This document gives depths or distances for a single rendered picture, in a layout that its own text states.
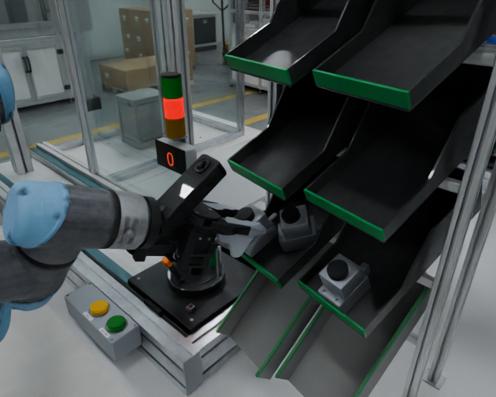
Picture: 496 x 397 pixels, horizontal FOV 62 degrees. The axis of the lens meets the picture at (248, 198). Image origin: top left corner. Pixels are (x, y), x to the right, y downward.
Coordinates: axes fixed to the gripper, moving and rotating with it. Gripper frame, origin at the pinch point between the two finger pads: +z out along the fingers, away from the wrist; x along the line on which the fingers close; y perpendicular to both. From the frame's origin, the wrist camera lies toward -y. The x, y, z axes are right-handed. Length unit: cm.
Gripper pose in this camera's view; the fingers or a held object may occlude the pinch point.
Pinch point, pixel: (251, 219)
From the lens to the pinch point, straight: 68.4
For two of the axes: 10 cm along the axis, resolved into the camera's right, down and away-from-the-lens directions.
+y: -3.4, 9.1, 2.2
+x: 6.0, 3.9, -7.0
